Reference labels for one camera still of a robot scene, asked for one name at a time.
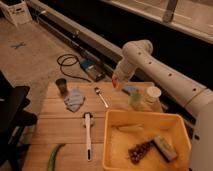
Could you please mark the blue small sponge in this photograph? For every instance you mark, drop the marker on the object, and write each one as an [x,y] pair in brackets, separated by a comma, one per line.
[129,89]

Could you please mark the orange apple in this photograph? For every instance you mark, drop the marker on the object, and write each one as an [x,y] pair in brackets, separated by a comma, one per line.
[115,83]

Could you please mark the dark metal cup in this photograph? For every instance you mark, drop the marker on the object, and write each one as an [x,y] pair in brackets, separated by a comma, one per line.
[62,86]

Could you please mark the green translucent cup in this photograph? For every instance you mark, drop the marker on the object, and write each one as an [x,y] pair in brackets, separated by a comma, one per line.
[135,100]

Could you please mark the light blue cloth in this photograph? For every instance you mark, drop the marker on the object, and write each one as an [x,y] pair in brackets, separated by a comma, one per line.
[74,100]

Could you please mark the black chair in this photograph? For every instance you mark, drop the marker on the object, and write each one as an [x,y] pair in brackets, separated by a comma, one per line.
[13,120]

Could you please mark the metal spoon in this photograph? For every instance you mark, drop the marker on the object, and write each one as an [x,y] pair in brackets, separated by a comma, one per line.
[98,92]

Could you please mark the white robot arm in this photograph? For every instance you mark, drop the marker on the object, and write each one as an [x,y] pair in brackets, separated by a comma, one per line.
[196,98]

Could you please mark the blue power box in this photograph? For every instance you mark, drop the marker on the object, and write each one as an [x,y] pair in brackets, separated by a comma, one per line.
[92,70]

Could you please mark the dark grape bunch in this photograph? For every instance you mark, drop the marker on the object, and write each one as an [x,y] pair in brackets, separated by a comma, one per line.
[139,151]

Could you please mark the white cardboard box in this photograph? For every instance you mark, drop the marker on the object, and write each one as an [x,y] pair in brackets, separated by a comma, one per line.
[16,14]

